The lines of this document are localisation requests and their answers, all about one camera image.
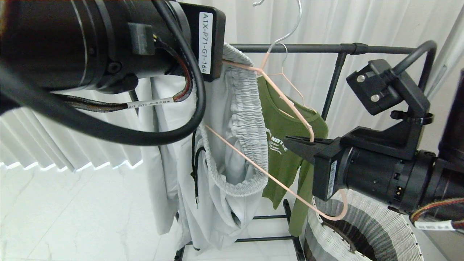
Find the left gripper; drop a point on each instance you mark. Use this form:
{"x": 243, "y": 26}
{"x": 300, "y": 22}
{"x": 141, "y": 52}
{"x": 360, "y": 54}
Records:
{"x": 108, "y": 36}

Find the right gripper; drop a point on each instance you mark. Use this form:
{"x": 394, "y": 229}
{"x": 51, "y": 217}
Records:
{"x": 373, "y": 177}

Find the green long-sleeved shirt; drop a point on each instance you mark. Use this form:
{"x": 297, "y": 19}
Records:
{"x": 286, "y": 163}

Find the pink clothes hanger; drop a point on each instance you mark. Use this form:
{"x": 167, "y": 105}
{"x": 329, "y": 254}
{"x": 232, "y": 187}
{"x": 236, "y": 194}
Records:
{"x": 284, "y": 73}
{"x": 290, "y": 105}

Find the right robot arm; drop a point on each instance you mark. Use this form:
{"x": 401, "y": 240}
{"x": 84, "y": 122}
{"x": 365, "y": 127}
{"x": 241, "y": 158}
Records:
{"x": 453, "y": 145}

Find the black clothes rack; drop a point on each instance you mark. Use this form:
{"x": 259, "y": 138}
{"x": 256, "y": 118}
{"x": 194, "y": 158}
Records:
{"x": 319, "y": 48}

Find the white laundry basket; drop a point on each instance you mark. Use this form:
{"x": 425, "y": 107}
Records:
{"x": 380, "y": 232}

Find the white curtain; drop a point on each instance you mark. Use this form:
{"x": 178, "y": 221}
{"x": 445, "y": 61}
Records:
{"x": 36, "y": 137}

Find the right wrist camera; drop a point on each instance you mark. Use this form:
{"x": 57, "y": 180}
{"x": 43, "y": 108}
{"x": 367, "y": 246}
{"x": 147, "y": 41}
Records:
{"x": 377, "y": 87}

